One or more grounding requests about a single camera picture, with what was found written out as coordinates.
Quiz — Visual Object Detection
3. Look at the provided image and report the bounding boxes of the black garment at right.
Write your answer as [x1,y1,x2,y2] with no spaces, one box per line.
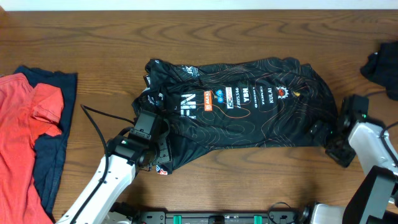
[360,42,397,101]

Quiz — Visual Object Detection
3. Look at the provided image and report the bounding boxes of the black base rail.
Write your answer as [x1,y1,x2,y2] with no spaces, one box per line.
[108,210,307,224]

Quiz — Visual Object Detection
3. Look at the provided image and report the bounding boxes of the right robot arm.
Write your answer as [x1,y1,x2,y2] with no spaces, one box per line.
[309,122,397,224]

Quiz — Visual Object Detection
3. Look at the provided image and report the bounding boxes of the black patterned sports jersey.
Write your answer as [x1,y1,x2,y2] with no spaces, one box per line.
[132,57,338,175]

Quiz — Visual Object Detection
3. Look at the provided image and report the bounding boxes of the navy blue shirt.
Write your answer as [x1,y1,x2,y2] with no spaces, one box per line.
[15,65,78,218]

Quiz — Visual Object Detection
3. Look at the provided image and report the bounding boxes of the red shirt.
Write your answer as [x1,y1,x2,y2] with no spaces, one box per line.
[1,73,64,223]

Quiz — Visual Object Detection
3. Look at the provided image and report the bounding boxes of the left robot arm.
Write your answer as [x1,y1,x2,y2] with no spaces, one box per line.
[58,135,172,224]

